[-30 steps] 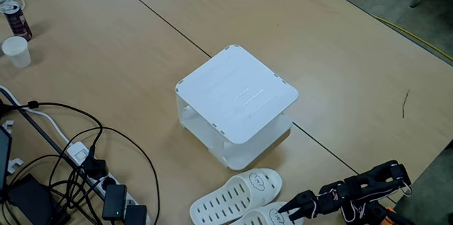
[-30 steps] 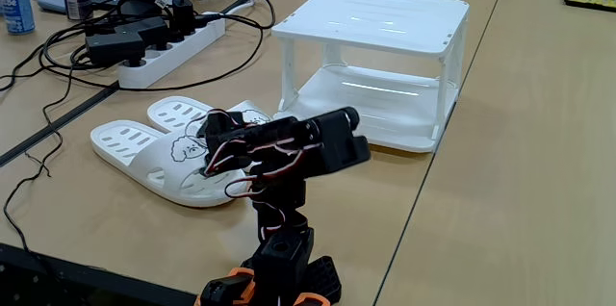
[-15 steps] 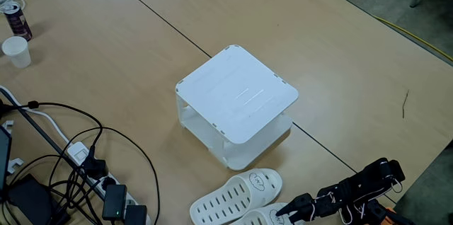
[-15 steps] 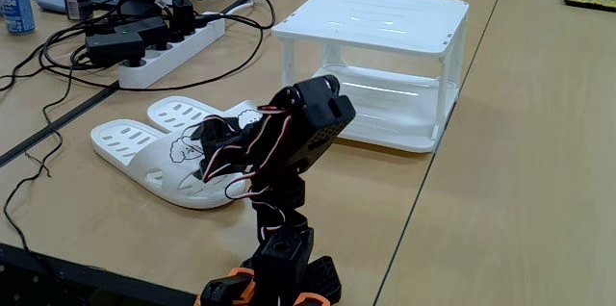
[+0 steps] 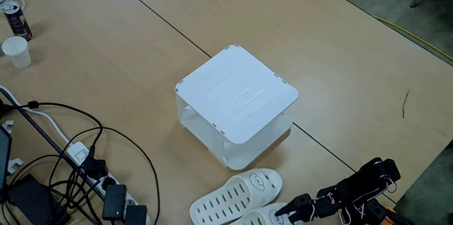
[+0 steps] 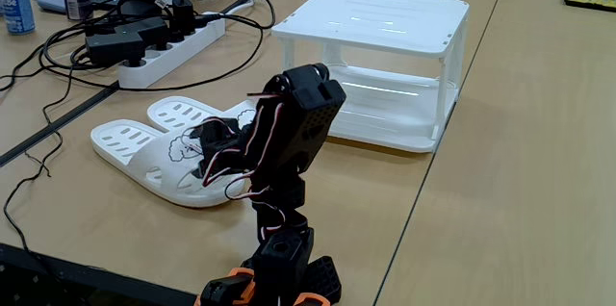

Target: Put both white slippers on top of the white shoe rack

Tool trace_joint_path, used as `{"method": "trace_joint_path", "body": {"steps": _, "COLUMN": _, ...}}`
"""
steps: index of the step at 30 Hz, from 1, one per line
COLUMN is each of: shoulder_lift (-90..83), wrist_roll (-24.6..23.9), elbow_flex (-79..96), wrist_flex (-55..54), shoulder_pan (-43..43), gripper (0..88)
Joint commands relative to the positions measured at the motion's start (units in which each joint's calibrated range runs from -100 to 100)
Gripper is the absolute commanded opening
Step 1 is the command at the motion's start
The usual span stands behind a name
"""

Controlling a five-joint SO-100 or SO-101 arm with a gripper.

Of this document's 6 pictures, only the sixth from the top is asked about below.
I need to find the white slipper with dog print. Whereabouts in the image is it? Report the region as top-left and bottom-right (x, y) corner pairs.
(146, 95), (259, 135)
(90, 118), (251, 209)

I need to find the white plastic shoe rack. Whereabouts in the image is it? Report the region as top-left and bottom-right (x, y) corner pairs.
(270, 0), (471, 155)

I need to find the white power strip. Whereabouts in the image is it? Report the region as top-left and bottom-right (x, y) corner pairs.
(116, 11), (227, 90)

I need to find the black adapter with green light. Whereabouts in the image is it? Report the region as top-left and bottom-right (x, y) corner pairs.
(114, 15), (170, 51)

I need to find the black plug charger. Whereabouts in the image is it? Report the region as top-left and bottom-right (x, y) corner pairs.
(170, 0), (197, 38)

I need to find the black power adapter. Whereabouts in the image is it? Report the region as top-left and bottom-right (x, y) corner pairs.
(85, 31), (146, 68)

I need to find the grey computer mouse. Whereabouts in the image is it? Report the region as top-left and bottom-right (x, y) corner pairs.
(36, 0), (68, 14)

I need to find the blue drink can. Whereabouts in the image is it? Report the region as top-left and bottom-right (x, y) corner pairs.
(0, 0), (37, 36)

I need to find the long black cable loop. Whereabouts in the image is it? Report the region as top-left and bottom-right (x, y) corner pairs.
(40, 16), (266, 93)

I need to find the thin black cable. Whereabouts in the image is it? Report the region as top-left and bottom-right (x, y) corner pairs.
(2, 63), (76, 254)

